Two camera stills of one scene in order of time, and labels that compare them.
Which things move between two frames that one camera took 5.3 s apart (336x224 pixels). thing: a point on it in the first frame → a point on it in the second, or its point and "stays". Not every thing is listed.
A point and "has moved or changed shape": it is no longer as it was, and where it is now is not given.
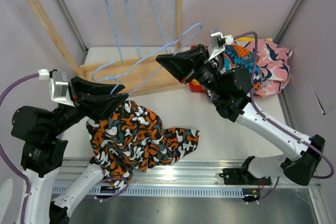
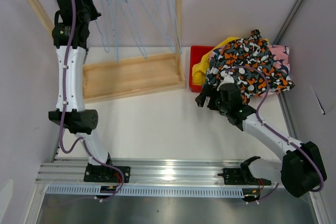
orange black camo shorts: (132, 137) → (249, 59)
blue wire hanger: (111, 14) has moved or changed shape
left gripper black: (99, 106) → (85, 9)
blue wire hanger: (117, 80) → (110, 4)
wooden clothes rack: (141, 75) stays
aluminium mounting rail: (186, 173) stays
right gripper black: (184, 62) → (201, 99)
